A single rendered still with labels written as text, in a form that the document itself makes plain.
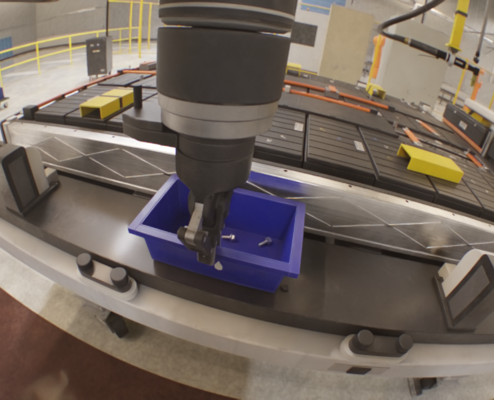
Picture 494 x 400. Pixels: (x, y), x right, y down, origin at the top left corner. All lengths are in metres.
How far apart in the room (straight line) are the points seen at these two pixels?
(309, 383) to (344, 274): 0.91
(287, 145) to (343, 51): 4.74
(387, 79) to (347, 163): 4.85
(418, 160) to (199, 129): 0.50
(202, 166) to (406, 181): 0.42
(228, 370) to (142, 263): 0.90
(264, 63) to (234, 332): 0.35
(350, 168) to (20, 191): 0.65
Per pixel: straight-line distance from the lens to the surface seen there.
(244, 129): 0.20
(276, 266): 0.33
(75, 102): 0.83
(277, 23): 0.19
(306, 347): 0.42
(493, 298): 0.49
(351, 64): 5.24
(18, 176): 0.60
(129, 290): 0.44
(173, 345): 1.31
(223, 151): 0.22
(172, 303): 0.43
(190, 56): 0.18
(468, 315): 0.50
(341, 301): 0.44
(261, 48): 0.19
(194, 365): 1.27
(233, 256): 0.33
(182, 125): 0.20
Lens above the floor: 1.21
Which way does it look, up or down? 36 degrees down
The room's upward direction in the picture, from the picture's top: 9 degrees clockwise
